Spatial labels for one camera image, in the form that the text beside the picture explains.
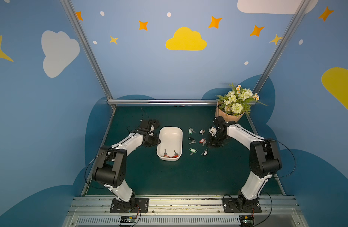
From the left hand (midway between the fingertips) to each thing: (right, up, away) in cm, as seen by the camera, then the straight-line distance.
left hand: (158, 140), depth 94 cm
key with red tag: (+12, -10, -1) cm, 15 cm away
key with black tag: (+32, +5, +13) cm, 35 cm away
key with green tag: (+23, +5, +13) cm, 27 cm away
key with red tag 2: (+5, -10, -1) cm, 11 cm away
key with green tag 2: (+24, -7, +2) cm, 25 cm away
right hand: (+35, -3, -1) cm, 35 cm away
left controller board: (-13, -38, -22) cm, 46 cm away
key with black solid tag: (+25, -1, +7) cm, 26 cm away
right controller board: (+49, -40, -21) cm, 67 cm away
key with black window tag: (+32, -9, +1) cm, 33 cm away
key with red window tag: (+32, -2, +6) cm, 33 cm away
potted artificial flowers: (+48, +23, -8) cm, 54 cm away
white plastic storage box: (+9, -5, +1) cm, 10 cm away
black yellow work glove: (-5, +12, +17) cm, 22 cm away
